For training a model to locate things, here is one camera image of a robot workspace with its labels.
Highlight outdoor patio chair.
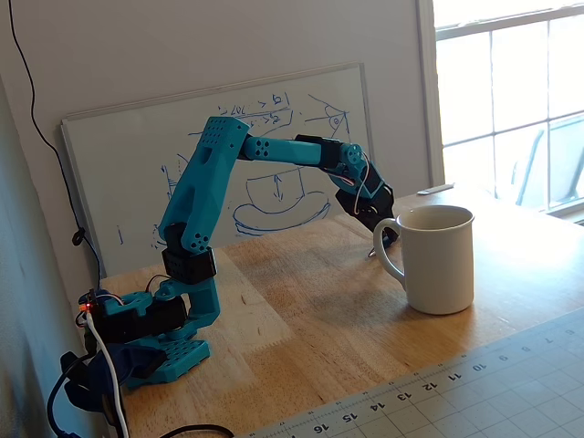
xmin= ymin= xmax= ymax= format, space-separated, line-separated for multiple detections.
xmin=510 ymin=112 xmax=584 ymax=212

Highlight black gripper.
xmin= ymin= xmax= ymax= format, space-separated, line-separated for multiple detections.
xmin=335 ymin=182 xmax=402 ymax=250

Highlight white window frame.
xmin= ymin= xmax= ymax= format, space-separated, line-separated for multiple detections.
xmin=415 ymin=0 xmax=584 ymax=225

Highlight dark blue cable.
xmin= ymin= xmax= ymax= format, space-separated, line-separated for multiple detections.
xmin=47 ymin=350 xmax=92 ymax=438

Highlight thin black wall cable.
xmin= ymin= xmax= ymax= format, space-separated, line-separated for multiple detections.
xmin=7 ymin=0 xmax=105 ymax=280

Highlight white cable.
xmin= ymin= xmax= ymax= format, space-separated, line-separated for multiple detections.
xmin=85 ymin=313 xmax=131 ymax=438

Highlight dark blue clamp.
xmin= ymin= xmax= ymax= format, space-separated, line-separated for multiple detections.
xmin=62 ymin=344 xmax=168 ymax=414

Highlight white ceramic mug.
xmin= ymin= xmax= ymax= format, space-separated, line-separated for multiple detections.
xmin=372 ymin=204 xmax=476 ymax=316

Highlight black cable loop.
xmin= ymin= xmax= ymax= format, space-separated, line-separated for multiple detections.
xmin=159 ymin=423 xmax=236 ymax=438

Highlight whiteboard with blue drawings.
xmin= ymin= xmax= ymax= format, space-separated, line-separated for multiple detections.
xmin=60 ymin=62 xmax=380 ymax=279

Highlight grey gridded cutting mat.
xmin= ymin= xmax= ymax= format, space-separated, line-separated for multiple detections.
xmin=241 ymin=308 xmax=584 ymax=438

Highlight controller board with red light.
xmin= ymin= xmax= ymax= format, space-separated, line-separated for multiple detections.
xmin=76 ymin=287 xmax=100 ymax=317

